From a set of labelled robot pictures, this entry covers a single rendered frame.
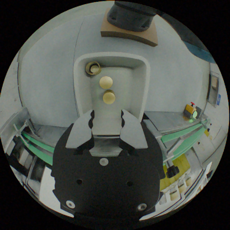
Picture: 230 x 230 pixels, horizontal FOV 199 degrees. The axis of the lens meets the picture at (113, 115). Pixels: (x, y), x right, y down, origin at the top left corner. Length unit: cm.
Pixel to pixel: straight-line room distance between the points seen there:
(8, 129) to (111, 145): 76
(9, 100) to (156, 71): 367
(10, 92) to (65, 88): 337
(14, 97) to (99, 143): 352
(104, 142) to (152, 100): 26
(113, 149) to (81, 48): 38
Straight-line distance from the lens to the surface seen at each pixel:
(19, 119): 74
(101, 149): 25
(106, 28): 27
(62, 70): 31
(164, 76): 33
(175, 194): 37
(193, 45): 21
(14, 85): 364
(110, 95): 18
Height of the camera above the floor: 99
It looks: 58 degrees down
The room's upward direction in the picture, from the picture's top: 174 degrees clockwise
